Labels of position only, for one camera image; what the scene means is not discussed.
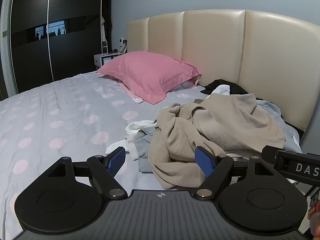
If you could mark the grey-blue garment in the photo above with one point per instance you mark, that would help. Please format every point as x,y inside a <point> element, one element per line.
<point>145,155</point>

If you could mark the beige padded headboard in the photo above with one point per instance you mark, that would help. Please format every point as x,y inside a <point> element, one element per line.
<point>215,42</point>

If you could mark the red printed box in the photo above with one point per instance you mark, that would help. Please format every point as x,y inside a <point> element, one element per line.
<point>313,208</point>

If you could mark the black garment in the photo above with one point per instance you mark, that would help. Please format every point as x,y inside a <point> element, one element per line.
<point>237,88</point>

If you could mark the pink pillow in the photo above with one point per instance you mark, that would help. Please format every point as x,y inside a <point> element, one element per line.
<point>150,75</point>

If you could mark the white garment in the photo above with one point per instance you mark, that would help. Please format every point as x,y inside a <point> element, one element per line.
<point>138,125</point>

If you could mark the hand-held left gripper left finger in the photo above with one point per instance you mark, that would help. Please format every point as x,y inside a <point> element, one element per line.
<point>115,162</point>

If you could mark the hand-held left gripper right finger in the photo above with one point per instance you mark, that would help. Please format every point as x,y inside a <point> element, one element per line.
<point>203,163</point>

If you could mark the white coat stand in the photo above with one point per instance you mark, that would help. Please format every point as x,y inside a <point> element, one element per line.
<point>102,42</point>

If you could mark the dark hanging clothes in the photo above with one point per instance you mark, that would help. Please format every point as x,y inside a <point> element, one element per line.
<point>108,10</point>

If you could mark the light blue cloth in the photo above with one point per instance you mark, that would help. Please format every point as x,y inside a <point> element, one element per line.
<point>272,108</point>

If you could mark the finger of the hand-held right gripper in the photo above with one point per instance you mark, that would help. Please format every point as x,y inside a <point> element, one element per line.
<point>269,156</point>

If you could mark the white crumpled cloth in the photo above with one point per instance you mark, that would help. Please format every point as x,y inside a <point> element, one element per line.
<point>221,89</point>

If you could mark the black wardrobe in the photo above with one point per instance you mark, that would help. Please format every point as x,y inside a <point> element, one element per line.
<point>30,55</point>

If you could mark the beige sweater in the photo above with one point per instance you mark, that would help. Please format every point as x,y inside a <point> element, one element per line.
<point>180,135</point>

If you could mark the white nightstand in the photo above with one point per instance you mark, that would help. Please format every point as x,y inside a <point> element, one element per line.
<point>106,60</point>

